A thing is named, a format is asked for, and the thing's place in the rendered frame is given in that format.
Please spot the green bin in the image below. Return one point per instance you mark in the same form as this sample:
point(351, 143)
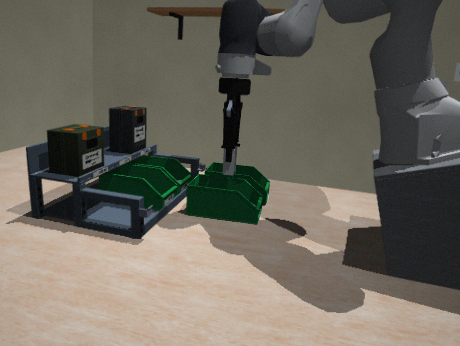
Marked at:
point(172, 167)
point(223, 198)
point(249, 173)
point(139, 181)

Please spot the black storage case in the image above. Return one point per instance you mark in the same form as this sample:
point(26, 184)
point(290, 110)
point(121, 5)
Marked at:
point(127, 129)

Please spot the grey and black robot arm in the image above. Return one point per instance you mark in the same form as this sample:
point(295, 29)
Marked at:
point(415, 119)

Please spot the dark grey metal shelf rack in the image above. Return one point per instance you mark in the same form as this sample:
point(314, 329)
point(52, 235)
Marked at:
point(102, 216)

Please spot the dark green tool case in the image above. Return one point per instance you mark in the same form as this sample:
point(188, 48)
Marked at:
point(75, 151)

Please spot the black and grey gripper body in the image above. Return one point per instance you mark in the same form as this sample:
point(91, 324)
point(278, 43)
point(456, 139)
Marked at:
point(234, 87)

